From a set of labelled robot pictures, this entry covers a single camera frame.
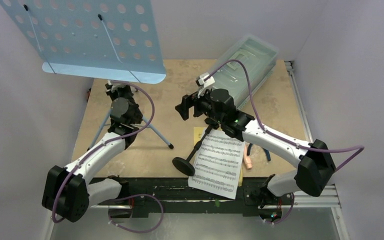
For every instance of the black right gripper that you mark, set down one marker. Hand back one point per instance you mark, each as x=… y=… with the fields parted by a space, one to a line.
x=189 y=106

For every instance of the aluminium frame rail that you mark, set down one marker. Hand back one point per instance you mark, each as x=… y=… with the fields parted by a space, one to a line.
x=329 y=197

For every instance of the white sheet music page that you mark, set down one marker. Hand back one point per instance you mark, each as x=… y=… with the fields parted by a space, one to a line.
x=217 y=165

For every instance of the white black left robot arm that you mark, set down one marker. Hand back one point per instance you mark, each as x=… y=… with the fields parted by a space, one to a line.
x=68 y=190

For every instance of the light blue music stand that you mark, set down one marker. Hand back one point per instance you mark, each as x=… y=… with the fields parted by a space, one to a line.
x=106 y=39

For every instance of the clear plastic storage box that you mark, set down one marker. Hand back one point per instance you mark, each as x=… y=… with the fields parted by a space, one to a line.
x=259 y=58

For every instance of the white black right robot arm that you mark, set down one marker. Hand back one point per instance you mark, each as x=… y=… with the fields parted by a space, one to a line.
x=314 y=164

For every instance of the black microphone desk stand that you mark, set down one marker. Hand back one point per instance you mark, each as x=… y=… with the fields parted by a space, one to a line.
x=184 y=165

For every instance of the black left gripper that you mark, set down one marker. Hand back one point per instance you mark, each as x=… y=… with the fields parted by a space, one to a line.
x=111 y=95

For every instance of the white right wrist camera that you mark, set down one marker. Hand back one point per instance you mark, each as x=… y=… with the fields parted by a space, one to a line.
x=205 y=83

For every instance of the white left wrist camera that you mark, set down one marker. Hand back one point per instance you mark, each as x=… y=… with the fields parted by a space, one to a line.
x=114 y=86

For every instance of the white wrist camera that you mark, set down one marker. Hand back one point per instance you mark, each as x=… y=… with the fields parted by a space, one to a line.
x=114 y=86
x=205 y=83

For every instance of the yellow sheet music page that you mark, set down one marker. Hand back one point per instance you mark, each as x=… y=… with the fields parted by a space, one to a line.
x=197 y=135

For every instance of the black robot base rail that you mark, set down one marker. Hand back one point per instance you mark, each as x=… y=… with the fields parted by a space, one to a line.
x=144 y=195

